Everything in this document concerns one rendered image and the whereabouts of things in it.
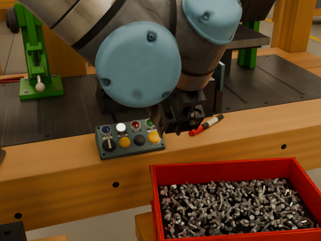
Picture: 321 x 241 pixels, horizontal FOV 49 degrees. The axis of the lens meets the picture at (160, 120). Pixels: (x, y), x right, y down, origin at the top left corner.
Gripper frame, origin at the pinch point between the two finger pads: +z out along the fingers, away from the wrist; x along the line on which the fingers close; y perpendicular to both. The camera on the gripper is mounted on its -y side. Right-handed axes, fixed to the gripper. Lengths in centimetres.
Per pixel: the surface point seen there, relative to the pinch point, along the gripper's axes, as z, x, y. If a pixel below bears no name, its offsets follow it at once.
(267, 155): 15.4, 30.5, 7.3
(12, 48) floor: 327, -64, -292
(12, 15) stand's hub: 16, -28, -47
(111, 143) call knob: 7.9, -10.0, 0.0
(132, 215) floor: 128, 10, -8
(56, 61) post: 41, -18, -49
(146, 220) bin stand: 12.5, -5.2, 17.1
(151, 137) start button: 7.9, -0.7, 0.2
